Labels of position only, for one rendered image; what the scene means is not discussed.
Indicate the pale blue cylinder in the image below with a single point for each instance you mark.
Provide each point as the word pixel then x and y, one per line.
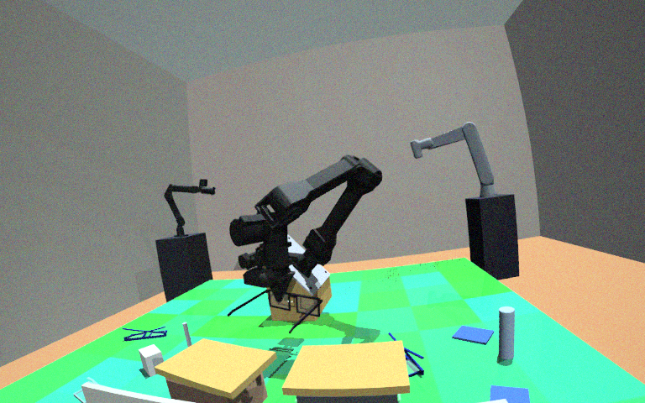
pixel 506 332

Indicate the blue flat rectangular slab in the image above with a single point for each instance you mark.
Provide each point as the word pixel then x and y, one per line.
pixel 511 394
pixel 473 334

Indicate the white flat panel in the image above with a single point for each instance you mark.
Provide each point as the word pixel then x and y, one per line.
pixel 103 394

